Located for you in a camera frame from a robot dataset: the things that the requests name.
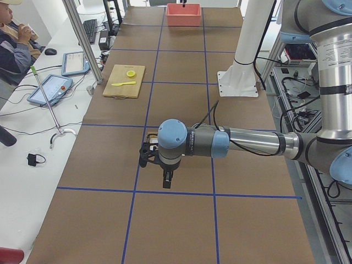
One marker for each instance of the yellow plastic knife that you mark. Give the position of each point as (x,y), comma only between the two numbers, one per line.
(124,83)

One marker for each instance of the yellow lemon slices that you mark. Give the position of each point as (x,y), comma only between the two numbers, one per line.
(130,73)

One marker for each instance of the wooden cutting board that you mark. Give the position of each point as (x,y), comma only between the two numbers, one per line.
(118,75)

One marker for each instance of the teach pendant near board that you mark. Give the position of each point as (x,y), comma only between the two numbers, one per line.
(54,86)

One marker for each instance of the teach pendant far side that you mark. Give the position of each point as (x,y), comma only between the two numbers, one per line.
(74,63)

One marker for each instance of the black power adapter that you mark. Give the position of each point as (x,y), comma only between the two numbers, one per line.
(104,40)

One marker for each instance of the pink plastic bin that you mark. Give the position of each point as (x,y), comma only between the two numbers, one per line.
(183,15)

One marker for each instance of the black keyboard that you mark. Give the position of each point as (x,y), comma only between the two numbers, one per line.
(90,28)

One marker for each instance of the black computer mouse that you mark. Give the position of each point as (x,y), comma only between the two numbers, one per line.
(50,51)

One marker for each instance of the metal grabber stick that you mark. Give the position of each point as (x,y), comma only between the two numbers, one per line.
(61,131)

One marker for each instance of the red cylinder object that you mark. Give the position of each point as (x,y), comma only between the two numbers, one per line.
(11,256)

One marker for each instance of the seated person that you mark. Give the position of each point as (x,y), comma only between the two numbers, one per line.
(19,49)

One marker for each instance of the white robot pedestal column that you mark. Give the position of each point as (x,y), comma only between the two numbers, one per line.
(240,78)

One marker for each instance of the aluminium frame post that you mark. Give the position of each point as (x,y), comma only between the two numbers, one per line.
(77,26)

